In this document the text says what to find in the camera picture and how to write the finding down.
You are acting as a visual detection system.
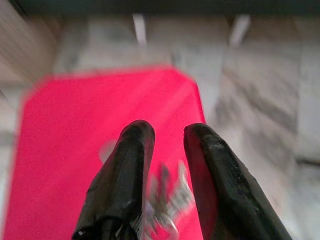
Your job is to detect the black low table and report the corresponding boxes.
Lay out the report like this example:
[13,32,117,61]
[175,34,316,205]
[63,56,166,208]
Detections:
[14,0,320,48]

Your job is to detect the red plastic stool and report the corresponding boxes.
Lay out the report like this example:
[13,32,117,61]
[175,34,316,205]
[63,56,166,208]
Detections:
[3,65,207,240]

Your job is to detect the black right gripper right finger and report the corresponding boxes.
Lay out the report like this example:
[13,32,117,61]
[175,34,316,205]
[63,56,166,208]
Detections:
[183,123,293,240]

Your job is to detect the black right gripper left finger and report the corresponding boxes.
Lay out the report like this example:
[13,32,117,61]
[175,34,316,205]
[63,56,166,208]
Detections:
[71,119,156,240]

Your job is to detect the silver key bunch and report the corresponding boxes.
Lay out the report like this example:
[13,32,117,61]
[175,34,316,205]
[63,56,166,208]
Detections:
[98,139,196,240]

